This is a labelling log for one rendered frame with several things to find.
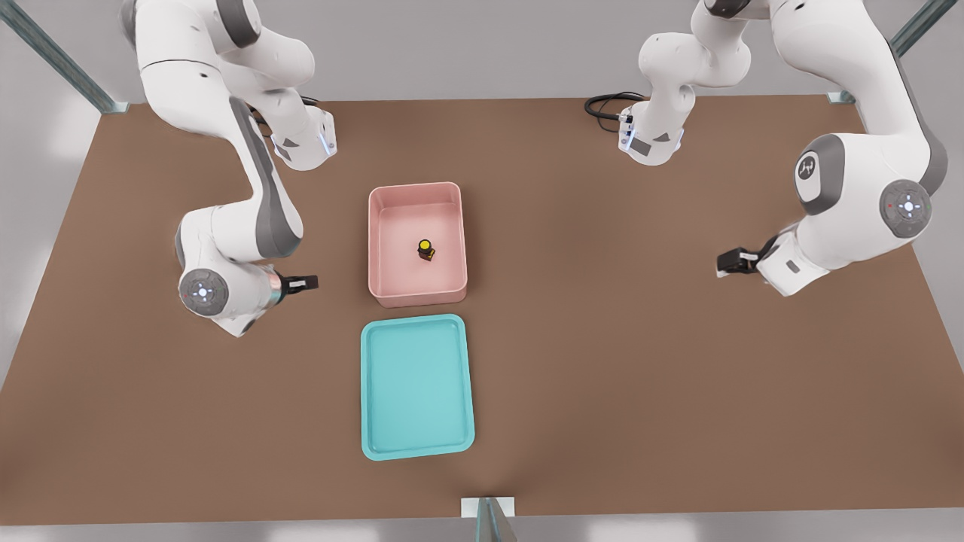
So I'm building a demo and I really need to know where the pink plastic box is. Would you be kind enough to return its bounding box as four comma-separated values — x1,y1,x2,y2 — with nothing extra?
368,181,468,309

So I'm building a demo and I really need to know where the pale blue-green tray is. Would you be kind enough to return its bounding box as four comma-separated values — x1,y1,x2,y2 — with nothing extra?
360,314,476,461

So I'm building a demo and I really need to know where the black cable loop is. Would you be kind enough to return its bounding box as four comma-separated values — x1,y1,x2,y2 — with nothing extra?
247,95,320,138
584,92,648,135

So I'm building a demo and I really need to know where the silver frame post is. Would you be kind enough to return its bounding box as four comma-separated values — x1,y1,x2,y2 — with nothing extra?
461,496,517,542
0,0,130,114
827,0,959,105

